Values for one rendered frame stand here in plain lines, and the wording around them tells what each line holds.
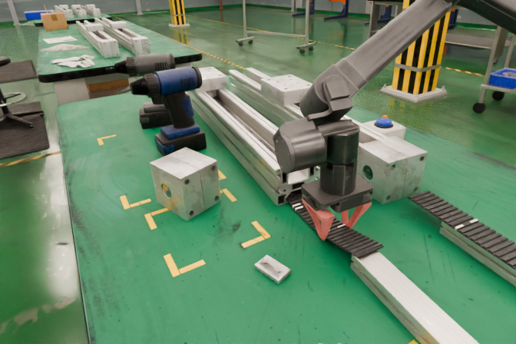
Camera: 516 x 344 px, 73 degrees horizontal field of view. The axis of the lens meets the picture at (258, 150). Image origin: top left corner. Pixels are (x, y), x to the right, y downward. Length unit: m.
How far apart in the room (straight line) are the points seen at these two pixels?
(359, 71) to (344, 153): 0.14
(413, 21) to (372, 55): 0.13
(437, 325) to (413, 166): 0.33
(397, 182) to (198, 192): 0.39
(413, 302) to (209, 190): 0.40
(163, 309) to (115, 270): 0.12
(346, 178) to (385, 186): 0.18
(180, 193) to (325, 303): 0.32
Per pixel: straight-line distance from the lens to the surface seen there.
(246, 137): 0.81
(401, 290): 0.55
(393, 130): 0.94
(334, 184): 0.56
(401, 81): 4.09
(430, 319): 0.53
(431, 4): 0.78
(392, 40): 0.68
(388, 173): 0.72
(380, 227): 0.69
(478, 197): 0.84
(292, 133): 0.51
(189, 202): 0.68
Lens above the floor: 1.20
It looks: 26 degrees down
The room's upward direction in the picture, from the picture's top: 2 degrees counter-clockwise
